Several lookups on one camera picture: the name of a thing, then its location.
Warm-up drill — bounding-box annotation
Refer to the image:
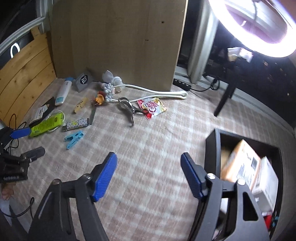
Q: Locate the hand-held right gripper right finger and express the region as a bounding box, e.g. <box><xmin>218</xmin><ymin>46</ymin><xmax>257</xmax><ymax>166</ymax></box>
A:
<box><xmin>180</xmin><ymin>152</ymin><xmax>271</xmax><ymax>241</ymax></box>

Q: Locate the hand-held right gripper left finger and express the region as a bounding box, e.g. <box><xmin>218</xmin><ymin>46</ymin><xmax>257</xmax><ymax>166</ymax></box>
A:
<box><xmin>28</xmin><ymin>152</ymin><xmax>118</xmax><ymax>241</ymax></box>

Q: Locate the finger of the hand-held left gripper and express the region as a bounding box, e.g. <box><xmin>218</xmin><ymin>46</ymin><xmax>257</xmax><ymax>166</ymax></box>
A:
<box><xmin>0</xmin><ymin>127</ymin><xmax>32</xmax><ymax>151</ymax></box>
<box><xmin>5</xmin><ymin>146</ymin><xmax>46</xmax><ymax>166</ymax></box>

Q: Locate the yellow-green squeeze tube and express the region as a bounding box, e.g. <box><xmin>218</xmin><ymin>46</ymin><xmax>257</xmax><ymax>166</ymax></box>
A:
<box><xmin>29</xmin><ymin>113</ymin><xmax>64</xmax><ymax>138</ymax></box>

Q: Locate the black storage container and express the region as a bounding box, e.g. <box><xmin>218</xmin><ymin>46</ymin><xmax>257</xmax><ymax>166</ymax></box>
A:
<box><xmin>205</xmin><ymin>128</ymin><xmax>284</xmax><ymax>241</ymax></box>

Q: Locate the orange toy figure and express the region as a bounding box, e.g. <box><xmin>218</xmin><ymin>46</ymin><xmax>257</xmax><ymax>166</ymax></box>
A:
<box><xmin>92</xmin><ymin>91</ymin><xmax>106</xmax><ymax>106</ymax></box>

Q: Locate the white plastic shoehorn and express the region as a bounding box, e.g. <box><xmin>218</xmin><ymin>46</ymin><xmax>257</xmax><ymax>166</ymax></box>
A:
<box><xmin>116</xmin><ymin>85</ymin><xmax>188</xmax><ymax>102</ymax></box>

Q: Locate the person's left hand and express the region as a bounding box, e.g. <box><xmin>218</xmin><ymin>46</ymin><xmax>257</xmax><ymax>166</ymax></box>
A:
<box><xmin>0</xmin><ymin>183</ymin><xmax>15</xmax><ymax>201</ymax></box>

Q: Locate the black packet with white label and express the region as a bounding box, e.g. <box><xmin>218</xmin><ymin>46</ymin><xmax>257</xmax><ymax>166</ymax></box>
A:
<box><xmin>29</xmin><ymin>97</ymin><xmax>56</xmax><ymax>123</ymax></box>

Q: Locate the blue clothespin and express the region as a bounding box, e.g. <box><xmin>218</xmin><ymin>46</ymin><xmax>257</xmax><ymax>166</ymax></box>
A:
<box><xmin>64</xmin><ymin>130</ymin><xmax>85</xmax><ymax>149</ymax></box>

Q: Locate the brown cardboard box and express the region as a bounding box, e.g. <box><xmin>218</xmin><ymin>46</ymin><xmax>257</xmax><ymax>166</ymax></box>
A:
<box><xmin>221</xmin><ymin>139</ymin><xmax>262</xmax><ymax>189</ymax></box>

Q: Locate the patterned lighter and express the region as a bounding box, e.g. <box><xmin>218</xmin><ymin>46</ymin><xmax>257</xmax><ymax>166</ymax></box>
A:
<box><xmin>62</xmin><ymin>117</ymin><xmax>89</xmax><ymax>132</ymax></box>

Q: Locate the wooden slat panel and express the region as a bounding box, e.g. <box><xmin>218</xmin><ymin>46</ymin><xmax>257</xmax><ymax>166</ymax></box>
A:
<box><xmin>0</xmin><ymin>28</ymin><xmax>57</xmax><ymax>127</ymax></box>

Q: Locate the white cardboard box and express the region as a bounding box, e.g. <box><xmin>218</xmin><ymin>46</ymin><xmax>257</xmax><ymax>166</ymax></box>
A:
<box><xmin>251</xmin><ymin>156</ymin><xmax>279</xmax><ymax>211</ymax></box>

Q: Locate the red and white coffee packet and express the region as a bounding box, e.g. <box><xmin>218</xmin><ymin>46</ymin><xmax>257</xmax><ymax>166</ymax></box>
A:
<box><xmin>137</xmin><ymin>97</ymin><xmax>167</xmax><ymax>119</ymax></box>

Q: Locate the grey card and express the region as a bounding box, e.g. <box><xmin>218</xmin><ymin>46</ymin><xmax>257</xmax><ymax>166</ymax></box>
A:
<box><xmin>74</xmin><ymin>68</ymin><xmax>94</xmax><ymax>92</ymax></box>

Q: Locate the black tripod stand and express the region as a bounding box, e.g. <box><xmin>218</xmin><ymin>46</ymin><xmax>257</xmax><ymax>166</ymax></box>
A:
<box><xmin>213</xmin><ymin>56</ymin><xmax>241</xmax><ymax>117</ymax></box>

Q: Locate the white bead toy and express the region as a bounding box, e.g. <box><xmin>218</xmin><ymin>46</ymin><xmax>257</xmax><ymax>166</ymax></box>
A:
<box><xmin>102</xmin><ymin>83</ymin><xmax>116</xmax><ymax>102</ymax></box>

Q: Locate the black power strip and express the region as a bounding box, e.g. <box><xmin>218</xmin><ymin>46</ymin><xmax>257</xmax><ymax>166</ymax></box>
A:
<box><xmin>173</xmin><ymin>78</ymin><xmax>192</xmax><ymax>91</ymax></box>

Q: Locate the crumpled clear plastic wrap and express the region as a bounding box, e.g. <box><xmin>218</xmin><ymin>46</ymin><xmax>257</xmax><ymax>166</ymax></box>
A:
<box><xmin>102</xmin><ymin>70</ymin><xmax>114</xmax><ymax>82</ymax></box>

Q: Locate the plain wooden board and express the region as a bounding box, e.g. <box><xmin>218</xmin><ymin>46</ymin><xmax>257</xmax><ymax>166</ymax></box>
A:
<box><xmin>50</xmin><ymin>0</ymin><xmax>188</xmax><ymax>91</ymax></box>

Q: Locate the black power cable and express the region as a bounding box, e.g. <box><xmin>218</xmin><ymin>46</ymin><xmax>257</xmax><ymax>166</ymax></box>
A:
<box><xmin>191</xmin><ymin>77</ymin><xmax>220</xmax><ymax>91</ymax></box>

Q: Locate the black board with white ring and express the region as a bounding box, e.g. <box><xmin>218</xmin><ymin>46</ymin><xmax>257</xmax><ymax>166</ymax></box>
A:
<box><xmin>0</xmin><ymin>30</ymin><xmax>35</xmax><ymax>70</ymax></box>

